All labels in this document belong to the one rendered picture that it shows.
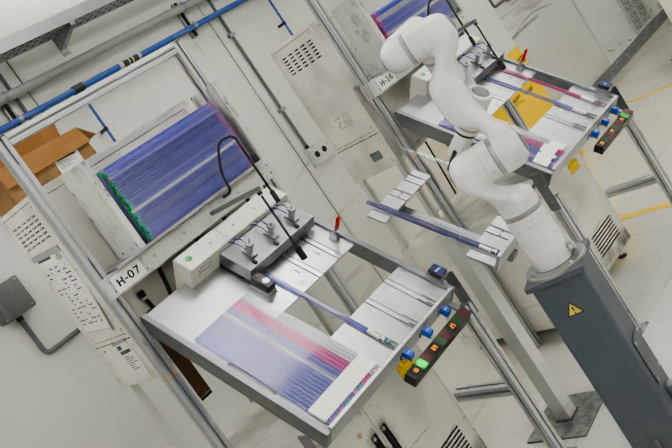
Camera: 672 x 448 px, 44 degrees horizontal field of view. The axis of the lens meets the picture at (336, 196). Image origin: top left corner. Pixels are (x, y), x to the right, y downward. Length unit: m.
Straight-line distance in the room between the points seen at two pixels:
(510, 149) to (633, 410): 0.85
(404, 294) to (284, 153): 2.40
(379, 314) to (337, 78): 1.32
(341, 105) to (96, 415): 1.82
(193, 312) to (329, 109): 1.41
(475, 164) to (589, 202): 1.70
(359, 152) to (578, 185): 1.02
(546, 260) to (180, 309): 1.12
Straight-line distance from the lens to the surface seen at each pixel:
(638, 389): 2.59
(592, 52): 7.76
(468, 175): 2.35
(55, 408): 4.07
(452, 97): 2.35
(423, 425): 2.99
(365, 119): 3.62
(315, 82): 3.71
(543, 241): 2.41
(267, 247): 2.75
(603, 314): 2.47
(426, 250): 3.84
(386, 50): 2.39
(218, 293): 2.69
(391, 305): 2.66
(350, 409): 2.39
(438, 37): 2.35
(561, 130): 3.55
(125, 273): 2.63
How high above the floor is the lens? 1.56
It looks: 8 degrees down
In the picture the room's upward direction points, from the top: 34 degrees counter-clockwise
